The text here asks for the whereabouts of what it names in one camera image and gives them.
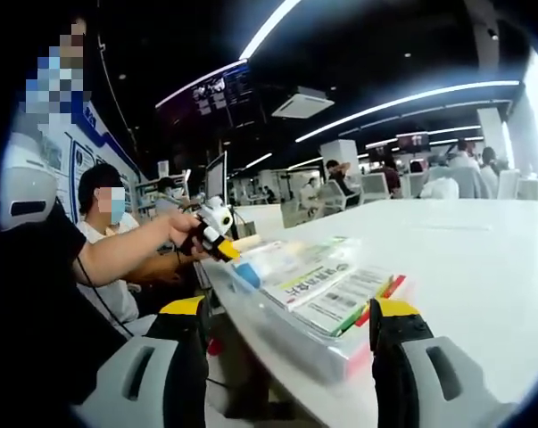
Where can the hanging dark display screens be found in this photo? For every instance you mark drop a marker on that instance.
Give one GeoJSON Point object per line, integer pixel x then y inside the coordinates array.
{"type": "Point", "coordinates": [215, 93]}

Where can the clear plastic storage box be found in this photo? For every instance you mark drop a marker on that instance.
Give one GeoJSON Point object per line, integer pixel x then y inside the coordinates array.
{"type": "Point", "coordinates": [273, 330]}

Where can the white office chair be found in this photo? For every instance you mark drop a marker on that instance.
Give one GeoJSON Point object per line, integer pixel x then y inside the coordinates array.
{"type": "Point", "coordinates": [375, 187]}

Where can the person's left hand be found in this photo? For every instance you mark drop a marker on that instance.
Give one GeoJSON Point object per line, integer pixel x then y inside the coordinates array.
{"type": "Point", "coordinates": [184, 232]}

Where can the curved ceiling light strip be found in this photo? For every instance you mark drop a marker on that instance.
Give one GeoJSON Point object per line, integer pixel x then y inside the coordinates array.
{"type": "Point", "coordinates": [429, 95]}

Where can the computer monitor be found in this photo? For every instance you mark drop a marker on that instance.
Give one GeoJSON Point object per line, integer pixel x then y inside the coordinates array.
{"type": "Point", "coordinates": [216, 178]}

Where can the office chair draped with jacket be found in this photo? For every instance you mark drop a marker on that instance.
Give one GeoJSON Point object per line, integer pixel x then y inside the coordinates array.
{"type": "Point", "coordinates": [456, 185]}

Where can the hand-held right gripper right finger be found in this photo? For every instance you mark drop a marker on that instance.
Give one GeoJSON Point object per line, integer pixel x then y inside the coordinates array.
{"type": "Point", "coordinates": [393, 356]}

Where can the blue white wall poster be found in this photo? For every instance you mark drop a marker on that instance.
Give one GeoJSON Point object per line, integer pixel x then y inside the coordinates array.
{"type": "Point", "coordinates": [83, 160]}

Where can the person's black shirt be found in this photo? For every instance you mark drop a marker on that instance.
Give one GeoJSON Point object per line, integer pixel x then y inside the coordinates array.
{"type": "Point", "coordinates": [41, 290]}

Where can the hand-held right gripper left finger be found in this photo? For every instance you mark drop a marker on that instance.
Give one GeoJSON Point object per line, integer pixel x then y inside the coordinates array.
{"type": "Point", "coordinates": [184, 356]}

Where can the ceiling air conditioner unit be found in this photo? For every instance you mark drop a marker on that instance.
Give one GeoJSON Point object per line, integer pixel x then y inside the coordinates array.
{"type": "Point", "coordinates": [302, 103]}

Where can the white worn device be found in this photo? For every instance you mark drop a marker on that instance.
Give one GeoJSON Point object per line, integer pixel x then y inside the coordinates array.
{"type": "Point", "coordinates": [27, 183]}

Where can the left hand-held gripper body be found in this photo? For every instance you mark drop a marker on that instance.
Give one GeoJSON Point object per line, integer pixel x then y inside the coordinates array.
{"type": "Point", "coordinates": [217, 211]}

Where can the white medicine box green print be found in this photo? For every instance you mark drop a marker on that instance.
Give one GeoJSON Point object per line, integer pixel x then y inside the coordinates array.
{"type": "Point", "coordinates": [313, 281]}

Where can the straight ceiling light strip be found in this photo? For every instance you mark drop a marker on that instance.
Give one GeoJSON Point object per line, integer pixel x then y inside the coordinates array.
{"type": "Point", "coordinates": [268, 27]}

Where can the blue white medicine box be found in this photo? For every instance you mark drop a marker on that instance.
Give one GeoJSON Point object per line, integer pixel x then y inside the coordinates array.
{"type": "Point", "coordinates": [250, 274]}

